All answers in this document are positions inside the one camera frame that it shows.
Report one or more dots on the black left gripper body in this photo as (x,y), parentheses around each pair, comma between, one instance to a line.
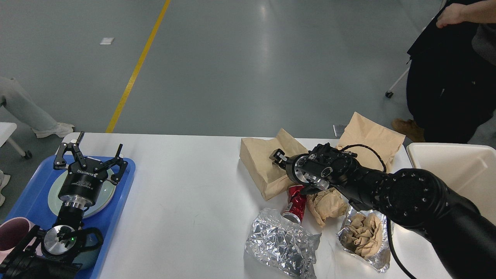
(83,183)

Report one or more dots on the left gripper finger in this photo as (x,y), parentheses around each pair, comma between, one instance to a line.
(60,162)
(117,160)

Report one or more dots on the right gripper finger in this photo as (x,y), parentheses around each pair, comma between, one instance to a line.
(310,190)
(279,159)

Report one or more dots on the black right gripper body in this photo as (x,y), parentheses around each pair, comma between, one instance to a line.
(304,170)

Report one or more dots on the mint green plate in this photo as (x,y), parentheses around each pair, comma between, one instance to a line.
(54,203)

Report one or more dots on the brown paper bag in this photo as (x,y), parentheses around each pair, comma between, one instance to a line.
(255,153)
(362,131)

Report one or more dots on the foil sheet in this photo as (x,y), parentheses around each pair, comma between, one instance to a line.
(281,244)

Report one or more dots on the foil bag with paper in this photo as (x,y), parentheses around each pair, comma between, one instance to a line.
(364,235)

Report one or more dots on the dark teal mug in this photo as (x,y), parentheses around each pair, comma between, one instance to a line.
(88,259)

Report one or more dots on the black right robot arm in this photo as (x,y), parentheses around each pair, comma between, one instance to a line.
(415,199)

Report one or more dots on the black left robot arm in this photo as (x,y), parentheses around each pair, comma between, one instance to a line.
(72,206)

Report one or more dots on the crushed red can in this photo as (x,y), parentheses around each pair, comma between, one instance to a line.
(295,209)

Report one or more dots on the crumpled brown paper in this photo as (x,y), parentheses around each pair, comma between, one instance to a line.
(326,204)

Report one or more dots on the left floor socket plate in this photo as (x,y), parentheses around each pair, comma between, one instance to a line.
(339,130)

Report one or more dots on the blue plastic tray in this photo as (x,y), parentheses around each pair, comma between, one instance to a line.
(33,205)

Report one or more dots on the white sneaker at left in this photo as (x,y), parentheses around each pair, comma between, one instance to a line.
(4,180)

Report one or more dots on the white table at left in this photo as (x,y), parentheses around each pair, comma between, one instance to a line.
(6,131)

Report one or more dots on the person in grey trousers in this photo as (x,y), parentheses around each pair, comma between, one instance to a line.
(18,102)

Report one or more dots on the pink mug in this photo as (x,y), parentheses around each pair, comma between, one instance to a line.
(11,233)

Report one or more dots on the white rolling chair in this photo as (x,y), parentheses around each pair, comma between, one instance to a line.
(389,93)

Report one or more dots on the beige plastic bin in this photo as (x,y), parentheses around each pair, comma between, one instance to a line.
(469,170)

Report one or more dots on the person in black clothes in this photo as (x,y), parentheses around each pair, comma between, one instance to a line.
(451,80)

